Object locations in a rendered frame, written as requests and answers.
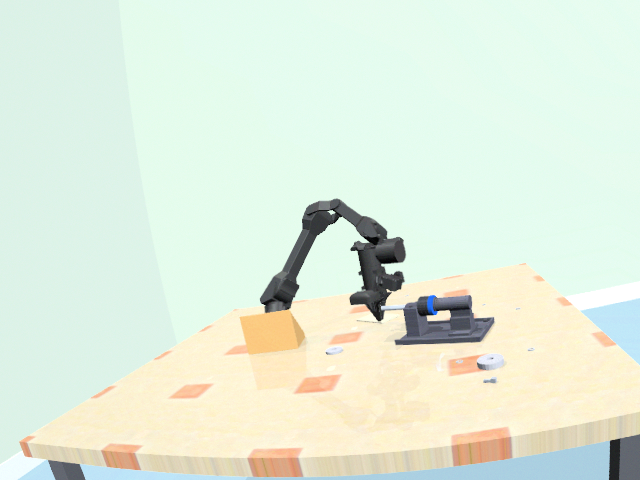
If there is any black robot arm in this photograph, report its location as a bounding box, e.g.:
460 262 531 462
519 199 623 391
260 198 407 314

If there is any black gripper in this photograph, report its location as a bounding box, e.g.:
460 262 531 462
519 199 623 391
349 264 392 321

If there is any silver metal shaft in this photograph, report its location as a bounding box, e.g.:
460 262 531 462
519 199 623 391
381 304 405 311

